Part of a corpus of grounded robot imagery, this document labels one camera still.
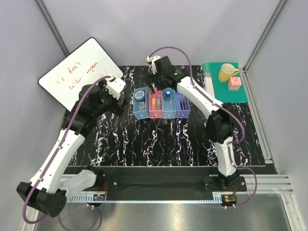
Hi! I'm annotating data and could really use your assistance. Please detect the black marble pattern mat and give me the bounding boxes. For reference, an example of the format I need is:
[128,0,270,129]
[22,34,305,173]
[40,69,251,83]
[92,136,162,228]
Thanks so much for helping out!
[69,66,265,167]

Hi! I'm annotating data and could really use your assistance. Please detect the blue pen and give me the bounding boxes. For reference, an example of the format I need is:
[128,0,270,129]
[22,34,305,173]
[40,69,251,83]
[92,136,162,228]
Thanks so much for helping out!
[179,99,184,111]

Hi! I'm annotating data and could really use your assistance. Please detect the blue ink bottle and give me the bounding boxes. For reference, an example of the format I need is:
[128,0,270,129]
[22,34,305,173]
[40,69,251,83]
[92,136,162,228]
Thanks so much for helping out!
[134,90,146,103]

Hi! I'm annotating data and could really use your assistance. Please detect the sky blue bin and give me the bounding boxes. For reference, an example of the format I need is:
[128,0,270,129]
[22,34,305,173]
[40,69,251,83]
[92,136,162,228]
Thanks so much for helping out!
[162,88,176,119]

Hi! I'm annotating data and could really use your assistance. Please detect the green book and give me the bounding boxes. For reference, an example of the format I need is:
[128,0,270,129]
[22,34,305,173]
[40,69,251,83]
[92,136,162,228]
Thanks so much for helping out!
[203,62,248,103]

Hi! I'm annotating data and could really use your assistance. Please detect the small white eraser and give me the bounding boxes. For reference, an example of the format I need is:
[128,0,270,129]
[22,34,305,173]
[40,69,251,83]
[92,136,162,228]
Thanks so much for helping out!
[138,102,146,111]

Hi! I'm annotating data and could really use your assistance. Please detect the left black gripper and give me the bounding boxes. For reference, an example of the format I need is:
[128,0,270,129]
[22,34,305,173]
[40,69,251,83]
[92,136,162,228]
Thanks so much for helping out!
[93,78,129,117]

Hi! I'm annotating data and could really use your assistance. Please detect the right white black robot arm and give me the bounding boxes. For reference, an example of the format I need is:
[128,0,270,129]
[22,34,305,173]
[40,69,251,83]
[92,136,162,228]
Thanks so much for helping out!
[144,56,239,191]

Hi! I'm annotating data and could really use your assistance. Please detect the purple bin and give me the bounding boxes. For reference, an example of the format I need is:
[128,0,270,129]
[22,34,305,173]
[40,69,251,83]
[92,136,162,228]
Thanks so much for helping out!
[175,91,191,118]

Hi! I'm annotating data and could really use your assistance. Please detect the orange pink highlighter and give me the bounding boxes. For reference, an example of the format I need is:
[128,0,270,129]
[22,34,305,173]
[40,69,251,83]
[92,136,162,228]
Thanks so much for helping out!
[151,98,156,111]

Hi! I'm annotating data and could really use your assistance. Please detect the light blue bin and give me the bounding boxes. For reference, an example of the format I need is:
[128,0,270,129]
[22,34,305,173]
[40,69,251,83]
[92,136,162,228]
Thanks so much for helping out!
[133,87,150,120]

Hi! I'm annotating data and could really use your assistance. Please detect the pink cube box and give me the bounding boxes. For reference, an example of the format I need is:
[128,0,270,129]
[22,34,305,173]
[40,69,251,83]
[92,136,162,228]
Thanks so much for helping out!
[228,77,242,90]

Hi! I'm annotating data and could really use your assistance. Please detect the white dry-erase board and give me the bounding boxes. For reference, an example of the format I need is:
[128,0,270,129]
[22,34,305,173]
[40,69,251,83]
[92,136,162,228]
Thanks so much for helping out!
[38,38,123,111]

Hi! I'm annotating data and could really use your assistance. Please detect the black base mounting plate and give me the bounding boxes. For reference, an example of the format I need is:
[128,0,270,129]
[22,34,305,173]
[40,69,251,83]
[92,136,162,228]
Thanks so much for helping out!
[97,167,247,192]

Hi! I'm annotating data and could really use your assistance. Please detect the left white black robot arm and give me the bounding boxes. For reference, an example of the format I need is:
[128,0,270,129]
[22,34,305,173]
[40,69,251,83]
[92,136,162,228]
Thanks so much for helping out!
[16,76,128,224]

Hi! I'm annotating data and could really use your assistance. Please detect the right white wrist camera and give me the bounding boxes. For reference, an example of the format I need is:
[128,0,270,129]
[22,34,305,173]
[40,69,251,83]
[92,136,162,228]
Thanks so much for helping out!
[146,55,161,75]

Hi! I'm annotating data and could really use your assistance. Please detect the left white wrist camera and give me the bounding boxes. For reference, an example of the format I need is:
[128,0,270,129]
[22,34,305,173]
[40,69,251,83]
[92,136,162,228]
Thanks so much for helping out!
[106,76,126,100]

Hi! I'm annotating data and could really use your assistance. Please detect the red pen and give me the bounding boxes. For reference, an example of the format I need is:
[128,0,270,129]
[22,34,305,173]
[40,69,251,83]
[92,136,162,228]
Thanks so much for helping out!
[182,97,187,110]

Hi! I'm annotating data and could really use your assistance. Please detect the pink bin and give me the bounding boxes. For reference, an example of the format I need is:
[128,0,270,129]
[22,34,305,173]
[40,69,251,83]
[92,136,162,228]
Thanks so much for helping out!
[148,88,163,119]

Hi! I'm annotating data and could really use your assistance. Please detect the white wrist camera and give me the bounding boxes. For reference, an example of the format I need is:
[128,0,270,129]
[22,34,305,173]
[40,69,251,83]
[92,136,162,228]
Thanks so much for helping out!
[106,76,126,100]
[146,55,161,75]

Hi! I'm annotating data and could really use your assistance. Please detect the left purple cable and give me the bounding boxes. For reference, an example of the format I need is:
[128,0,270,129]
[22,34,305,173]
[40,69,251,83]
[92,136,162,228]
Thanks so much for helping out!
[22,75,116,231]

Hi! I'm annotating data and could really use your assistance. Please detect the yellow mug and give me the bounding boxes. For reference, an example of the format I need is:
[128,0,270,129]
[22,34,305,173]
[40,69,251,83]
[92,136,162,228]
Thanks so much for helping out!
[218,63,239,83]

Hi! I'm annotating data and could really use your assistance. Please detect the purple cable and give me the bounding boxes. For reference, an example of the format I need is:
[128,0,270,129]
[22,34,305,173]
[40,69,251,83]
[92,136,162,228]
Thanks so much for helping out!
[22,75,116,231]
[148,46,257,209]

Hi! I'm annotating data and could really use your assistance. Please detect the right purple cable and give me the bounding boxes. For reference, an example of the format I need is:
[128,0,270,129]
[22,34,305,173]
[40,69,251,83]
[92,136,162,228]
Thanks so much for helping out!
[148,46,257,209]

